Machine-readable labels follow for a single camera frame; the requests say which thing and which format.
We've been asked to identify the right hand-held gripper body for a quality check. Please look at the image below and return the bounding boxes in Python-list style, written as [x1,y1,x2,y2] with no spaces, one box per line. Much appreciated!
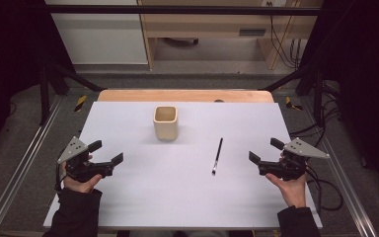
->
[258,137,331,182]

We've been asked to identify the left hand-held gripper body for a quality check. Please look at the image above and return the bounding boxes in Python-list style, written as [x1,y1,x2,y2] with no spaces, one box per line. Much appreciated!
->
[56,136,114,184]

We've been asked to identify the black pen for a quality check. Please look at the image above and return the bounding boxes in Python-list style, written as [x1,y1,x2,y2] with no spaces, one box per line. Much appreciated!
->
[211,137,224,177]

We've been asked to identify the beige square cup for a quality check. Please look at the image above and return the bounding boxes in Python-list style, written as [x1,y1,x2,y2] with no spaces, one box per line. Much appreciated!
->
[153,105,179,142]

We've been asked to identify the person's right hand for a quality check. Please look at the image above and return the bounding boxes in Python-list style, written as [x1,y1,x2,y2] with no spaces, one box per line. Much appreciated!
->
[265,151,308,208]

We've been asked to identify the person's left hand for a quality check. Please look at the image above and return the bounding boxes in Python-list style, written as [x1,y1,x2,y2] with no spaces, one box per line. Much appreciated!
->
[60,154,104,195]

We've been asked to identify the black metal stand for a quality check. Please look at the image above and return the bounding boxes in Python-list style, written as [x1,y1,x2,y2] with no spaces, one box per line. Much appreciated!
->
[38,62,107,126]
[263,63,326,127]

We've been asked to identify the light wooden table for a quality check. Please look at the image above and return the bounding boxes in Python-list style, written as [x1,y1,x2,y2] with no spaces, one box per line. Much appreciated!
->
[97,89,275,104]

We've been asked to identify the white cabinet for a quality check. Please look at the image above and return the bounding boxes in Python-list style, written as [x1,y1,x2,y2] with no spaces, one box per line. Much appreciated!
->
[44,0,149,66]

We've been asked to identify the black curtain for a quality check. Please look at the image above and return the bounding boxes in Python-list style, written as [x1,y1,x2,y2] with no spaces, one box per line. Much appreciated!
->
[0,0,75,162]
[300,0,379,200]

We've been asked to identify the light wooden desk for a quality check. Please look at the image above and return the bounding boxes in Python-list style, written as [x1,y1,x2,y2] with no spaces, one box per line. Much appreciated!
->
[137,0,324,71]

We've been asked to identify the black metal crossbar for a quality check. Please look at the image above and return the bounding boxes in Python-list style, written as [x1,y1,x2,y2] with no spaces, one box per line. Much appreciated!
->
[45,4,324,16]

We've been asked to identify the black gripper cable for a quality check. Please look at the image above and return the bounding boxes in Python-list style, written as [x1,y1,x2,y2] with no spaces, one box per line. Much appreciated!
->
[305,166,344,212]

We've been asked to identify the aluminium floor rail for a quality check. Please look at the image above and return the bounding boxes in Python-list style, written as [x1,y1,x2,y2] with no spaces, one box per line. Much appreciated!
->
[0,95,64,237]
[299,97,378,237]

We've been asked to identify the black floor cables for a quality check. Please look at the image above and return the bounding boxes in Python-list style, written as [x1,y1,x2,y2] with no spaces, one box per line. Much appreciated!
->
[289,82,343,149]

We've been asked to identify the black hanging cables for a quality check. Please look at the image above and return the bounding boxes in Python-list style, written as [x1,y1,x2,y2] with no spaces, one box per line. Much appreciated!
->
[265,1,308,70]

